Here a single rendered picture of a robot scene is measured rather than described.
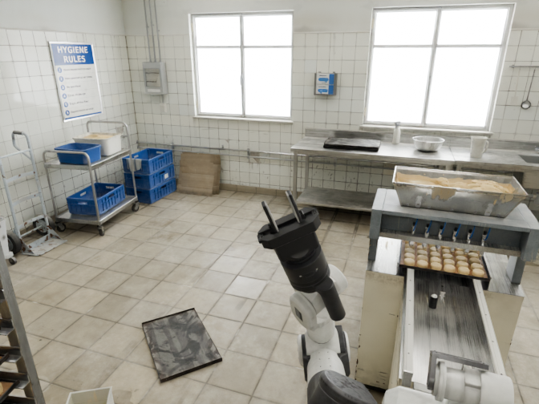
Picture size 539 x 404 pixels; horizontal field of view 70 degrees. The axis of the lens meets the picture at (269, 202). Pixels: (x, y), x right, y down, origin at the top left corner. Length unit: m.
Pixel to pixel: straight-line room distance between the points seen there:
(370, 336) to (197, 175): 3.87
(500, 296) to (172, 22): 4.90
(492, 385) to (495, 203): 1.33
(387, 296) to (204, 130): 4.07
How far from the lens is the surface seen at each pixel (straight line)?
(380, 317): 2.24
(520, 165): 4.41
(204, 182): 5.54
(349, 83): 4.95
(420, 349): 1.67
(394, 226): 2.07
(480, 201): 1.99
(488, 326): 1.79
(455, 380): 0.76
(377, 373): 2.48
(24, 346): 1.30
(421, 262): 2.08
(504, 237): 2.12
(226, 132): 5.50
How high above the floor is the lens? 1.89
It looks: 21 degrees down
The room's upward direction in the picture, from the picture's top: straight up
